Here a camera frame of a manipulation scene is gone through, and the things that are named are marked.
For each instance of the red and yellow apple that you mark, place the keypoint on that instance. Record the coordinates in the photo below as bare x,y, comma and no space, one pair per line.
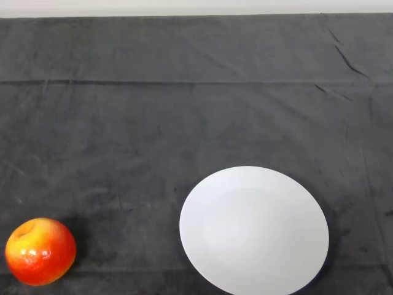
40,255

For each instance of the black cloth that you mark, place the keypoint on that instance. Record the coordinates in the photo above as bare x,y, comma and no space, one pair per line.
153,123

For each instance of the white round plate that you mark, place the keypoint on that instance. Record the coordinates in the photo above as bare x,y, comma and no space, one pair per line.
255,230

